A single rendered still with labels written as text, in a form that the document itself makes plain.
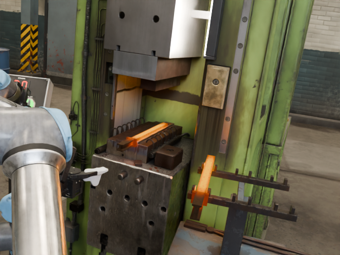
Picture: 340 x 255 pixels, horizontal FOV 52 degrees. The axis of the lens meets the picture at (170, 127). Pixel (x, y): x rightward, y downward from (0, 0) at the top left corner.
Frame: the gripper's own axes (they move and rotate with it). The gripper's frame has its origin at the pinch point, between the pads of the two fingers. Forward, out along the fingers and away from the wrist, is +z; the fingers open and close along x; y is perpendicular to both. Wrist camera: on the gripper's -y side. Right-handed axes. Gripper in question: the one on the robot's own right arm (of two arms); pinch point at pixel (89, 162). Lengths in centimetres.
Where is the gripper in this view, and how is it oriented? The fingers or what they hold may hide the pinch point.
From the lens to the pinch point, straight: 123.3
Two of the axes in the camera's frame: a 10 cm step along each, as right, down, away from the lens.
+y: -1.2, 9.6, 2.6
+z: 3.8, -2.0, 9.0
